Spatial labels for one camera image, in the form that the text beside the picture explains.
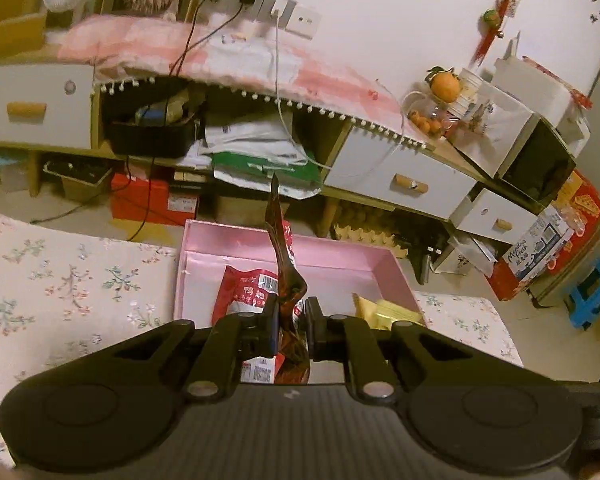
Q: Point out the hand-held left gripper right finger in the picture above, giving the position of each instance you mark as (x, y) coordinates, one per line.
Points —
(308, 332)

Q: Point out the black stand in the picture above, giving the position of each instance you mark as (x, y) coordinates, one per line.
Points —
(422, 260)

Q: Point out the small cardboard box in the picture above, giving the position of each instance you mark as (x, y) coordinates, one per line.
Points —
(20, 30)

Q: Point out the yellow egg tray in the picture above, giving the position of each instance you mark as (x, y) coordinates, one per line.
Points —
(365, 225)

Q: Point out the dark red snack packet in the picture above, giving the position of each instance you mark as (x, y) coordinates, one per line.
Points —
(282, 245)

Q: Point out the red gift box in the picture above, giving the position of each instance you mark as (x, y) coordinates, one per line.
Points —
(585, 205)

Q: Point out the plain white box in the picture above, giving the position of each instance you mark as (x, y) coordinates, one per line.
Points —
(530, 82)

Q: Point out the pale yellow snack packet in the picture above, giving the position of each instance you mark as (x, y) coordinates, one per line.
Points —
(385, 312)

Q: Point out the white printed tub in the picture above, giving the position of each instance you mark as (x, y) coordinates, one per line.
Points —
(472, 90)

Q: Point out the blue plastic stool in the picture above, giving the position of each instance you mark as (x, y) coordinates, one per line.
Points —
(587, 290)

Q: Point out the green bag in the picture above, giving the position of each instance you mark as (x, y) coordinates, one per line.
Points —
(240, 170)

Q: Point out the cardboard box blue print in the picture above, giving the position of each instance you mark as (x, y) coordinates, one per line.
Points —
(535, 245)

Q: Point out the black basket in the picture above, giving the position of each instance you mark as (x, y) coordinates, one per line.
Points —
(150, 137)

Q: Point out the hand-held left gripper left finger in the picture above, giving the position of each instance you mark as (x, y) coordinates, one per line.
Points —
(273, 332)

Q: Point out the stack of papers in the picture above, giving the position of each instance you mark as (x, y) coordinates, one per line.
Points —
(245, 135)

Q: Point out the red white snack packet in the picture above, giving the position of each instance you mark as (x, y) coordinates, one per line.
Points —
(240, 292)

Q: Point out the pink box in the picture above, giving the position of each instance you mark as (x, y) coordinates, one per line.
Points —
(330, 260)

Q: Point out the floral bed sheet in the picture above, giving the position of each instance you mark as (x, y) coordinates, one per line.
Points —
(55, 285)

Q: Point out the orange fruit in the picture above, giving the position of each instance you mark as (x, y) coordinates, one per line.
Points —
(446, 86)

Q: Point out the pink cloth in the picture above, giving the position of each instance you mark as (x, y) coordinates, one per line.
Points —
(145, 45)

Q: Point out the jar of small oranges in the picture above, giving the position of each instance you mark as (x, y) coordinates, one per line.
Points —
(430, 120)

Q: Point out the wooden white cabinet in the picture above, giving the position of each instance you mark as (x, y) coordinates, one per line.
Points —
(96, 125)

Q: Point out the red wall ornament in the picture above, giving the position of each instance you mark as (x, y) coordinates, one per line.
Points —
(505, 5)

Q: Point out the dark storage bin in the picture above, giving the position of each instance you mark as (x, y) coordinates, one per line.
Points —
(80, 180)

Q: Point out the red shoe box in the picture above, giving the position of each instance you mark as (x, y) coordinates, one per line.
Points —
(135, 197)

